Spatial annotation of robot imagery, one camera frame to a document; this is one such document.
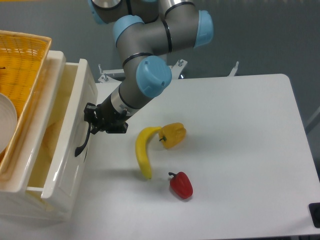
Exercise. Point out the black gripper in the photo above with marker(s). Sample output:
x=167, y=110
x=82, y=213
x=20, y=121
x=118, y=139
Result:
x=110, y=120

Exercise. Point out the white top drawer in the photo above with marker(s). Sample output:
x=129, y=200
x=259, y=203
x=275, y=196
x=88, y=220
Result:
x=54, y=183

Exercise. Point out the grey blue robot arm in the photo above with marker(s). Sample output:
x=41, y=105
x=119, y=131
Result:
x=144, y=31

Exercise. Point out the white drawer cabinet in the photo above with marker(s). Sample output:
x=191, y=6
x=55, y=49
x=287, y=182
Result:
x=13, y=183

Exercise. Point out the bread slice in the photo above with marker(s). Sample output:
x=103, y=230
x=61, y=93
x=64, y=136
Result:
x=51, y=137

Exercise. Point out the yellow banana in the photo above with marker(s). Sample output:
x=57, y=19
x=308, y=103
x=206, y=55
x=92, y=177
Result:
x=141, y=150

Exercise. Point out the white bowl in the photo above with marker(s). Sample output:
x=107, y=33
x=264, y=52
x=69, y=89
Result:
x=8, y=121

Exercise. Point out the yellow bell pepper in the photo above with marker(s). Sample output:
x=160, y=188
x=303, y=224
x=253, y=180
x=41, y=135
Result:
x=172, y=134

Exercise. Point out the yellow wicker basket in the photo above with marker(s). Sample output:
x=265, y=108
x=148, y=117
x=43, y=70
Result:
x=22, y=55

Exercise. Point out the red bell pepper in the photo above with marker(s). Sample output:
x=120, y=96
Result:
x=181, y=185

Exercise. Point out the black object at table edge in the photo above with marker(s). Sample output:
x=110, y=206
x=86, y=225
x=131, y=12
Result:
x=314, y=209

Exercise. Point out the black drawer handle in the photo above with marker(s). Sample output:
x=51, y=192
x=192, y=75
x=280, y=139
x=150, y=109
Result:
x=80, y=149

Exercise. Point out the metal bracket left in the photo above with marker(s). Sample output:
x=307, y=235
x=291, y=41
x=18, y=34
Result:
x=110, y=75

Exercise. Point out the metal mounting bracket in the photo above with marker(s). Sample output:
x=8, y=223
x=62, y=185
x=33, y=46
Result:
x=177, y=70

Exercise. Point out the metal bracket right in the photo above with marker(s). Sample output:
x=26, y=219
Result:
x=234, y=70

